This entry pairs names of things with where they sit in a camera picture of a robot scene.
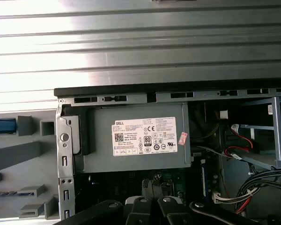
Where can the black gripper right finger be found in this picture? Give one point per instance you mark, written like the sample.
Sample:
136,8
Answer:
173,213

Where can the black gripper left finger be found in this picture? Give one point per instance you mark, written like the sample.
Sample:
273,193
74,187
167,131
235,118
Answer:
135,213

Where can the hard disk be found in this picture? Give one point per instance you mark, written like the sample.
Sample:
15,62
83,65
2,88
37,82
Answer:
2,125

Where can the green motherboard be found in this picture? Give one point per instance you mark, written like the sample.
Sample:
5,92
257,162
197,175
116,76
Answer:
180,184

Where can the long dark RAM stick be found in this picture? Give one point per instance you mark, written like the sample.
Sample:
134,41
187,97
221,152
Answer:
204,180

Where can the black open PC case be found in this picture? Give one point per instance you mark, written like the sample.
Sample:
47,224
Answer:
65,164

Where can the grey power supply unit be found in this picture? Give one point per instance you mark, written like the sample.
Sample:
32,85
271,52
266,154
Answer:
135,111

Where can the grey parts rack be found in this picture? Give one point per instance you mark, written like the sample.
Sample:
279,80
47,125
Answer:
18,152

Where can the grey metal drive cage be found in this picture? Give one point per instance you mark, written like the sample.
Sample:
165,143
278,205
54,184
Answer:
277,126

